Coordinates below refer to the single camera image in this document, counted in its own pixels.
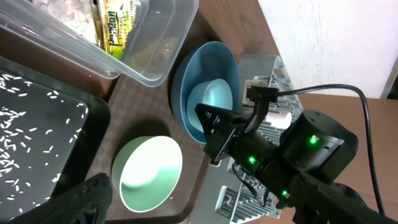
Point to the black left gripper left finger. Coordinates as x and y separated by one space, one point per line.
87 202

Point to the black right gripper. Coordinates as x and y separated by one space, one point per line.
225 136

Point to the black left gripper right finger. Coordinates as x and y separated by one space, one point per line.
316 202

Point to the light blue bowl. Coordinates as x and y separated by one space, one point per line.
214 93

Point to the pink cup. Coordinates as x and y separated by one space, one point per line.
280 120

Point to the green bowl with rice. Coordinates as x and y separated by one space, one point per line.
146 171

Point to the yellow green snack wrapper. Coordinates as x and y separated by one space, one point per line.
116 19

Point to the white tissue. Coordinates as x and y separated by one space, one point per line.
76 14

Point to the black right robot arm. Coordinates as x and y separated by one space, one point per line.
301 170

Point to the grey plastic dishwasher rack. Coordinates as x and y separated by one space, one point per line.
228 195

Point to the dark blue plate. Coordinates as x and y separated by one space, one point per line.
211 61

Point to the black tray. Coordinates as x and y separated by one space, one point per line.
90 137

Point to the white rice pile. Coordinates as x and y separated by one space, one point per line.
39 128

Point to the clear plastic bin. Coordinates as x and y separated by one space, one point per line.
159 30

